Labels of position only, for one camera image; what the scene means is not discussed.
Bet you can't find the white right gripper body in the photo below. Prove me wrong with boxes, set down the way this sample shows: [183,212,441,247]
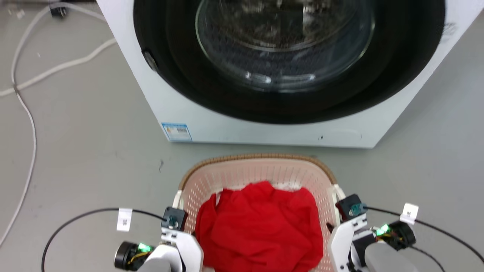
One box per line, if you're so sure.
[327,217,369,272]

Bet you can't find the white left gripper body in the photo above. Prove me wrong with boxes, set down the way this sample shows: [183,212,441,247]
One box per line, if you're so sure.
[160,228,204,272]

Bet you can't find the beige perforated plastic laundry basket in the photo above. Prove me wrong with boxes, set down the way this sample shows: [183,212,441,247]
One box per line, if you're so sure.
[173,153,346,272]

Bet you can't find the white garment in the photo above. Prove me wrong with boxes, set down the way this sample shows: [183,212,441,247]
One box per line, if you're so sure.
[273,182,303,191]

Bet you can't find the red garment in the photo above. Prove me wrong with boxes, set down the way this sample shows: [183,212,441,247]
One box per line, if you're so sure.
[194,181,324,272]

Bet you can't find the blue energy label sticker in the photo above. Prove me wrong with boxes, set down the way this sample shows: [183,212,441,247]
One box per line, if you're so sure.
[161,122,193,142]

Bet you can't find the white front-load washing machine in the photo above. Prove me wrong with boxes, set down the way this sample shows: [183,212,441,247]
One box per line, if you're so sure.
[96,0,484,148]

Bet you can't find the black round glass washer door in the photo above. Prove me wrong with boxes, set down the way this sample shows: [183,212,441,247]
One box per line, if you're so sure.
[133,0,446,125]

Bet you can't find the black plug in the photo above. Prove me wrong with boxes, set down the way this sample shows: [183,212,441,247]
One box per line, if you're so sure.
[49,4,69,18]

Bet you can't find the white cable tag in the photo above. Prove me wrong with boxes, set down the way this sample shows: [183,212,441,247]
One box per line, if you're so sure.
[116,207,133,232]
[400,203,419,226]

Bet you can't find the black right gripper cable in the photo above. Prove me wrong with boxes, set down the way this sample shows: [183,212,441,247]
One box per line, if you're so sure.
[364,206,484,264]

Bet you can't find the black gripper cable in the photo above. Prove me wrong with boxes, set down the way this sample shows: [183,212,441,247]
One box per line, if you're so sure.
[41,207,168,272]
[364,206,484,264]

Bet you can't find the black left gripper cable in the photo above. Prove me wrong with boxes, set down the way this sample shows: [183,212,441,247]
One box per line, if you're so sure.
[41,207,168,272]

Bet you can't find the long thin white floor cable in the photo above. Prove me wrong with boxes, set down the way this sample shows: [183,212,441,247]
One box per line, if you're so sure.
[0,3,107,247]

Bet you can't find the thick white floor cable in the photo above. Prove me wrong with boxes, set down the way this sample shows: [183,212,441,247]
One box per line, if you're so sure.
[0,37,118,97]

